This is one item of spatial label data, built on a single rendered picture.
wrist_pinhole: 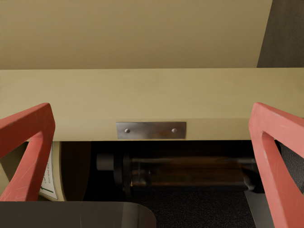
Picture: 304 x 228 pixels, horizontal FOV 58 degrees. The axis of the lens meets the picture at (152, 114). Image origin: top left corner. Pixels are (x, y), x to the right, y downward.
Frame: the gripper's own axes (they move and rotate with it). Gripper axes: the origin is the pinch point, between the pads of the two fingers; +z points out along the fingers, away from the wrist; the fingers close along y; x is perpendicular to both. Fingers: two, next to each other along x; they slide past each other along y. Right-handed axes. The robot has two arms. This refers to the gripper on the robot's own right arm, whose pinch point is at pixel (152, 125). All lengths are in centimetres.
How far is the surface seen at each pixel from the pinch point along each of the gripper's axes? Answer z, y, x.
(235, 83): 19.1, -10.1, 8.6
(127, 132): 11.9, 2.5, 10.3
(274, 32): 47, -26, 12
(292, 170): 15.0, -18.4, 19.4
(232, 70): 22.3, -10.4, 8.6
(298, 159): 14.8, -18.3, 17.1
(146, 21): 55, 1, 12
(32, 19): 55, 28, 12
